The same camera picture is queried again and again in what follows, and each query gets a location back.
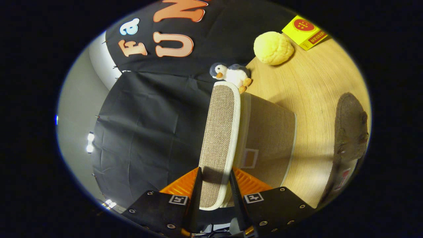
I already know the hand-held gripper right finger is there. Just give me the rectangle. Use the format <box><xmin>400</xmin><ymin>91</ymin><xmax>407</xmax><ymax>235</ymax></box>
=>
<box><xmin>229</xmin><ymin>168</ymin><xmax>315</xmax><ymax>238</ymax></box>

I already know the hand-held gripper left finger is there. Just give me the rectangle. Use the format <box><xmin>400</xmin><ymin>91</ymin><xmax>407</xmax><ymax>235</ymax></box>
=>
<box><xmin>122</xmin><ymin>167</ymin><xmax>204</xmax><ymax>238</ymax></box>

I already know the beige fabric storage box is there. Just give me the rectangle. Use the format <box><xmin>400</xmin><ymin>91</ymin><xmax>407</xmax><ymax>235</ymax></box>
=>
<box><xmin>198</xmin><ymin>81</ymin><xmax>297</xmax><ymax>211</ymax></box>

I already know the brown fuzzy shoe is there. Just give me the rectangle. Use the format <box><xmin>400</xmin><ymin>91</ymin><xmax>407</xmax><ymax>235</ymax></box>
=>
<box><xmin>317</xmin><ymin>93</ymin><xmax>369</xmax><ymax>209</ymax></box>

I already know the penguin plush toy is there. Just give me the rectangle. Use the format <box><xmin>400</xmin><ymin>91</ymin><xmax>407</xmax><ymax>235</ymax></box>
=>
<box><xmin>210</xmin><ymin>63</ymin><xmax>252</xmax><ymax>94</ymax></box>

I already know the yellow bun plush toy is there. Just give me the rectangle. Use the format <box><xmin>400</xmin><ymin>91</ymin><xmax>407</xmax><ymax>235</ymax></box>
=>
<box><xmin>253</xmin><ymin>31</ymin><xmax>294</xmax><ymax>65</ymax></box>

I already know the yellow book with red circle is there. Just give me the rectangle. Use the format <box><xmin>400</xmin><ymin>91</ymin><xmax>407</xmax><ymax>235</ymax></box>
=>
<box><xmin>282</xmin><ymin>15</ymin><xmax>329</xmax><ymax>51</ymax></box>

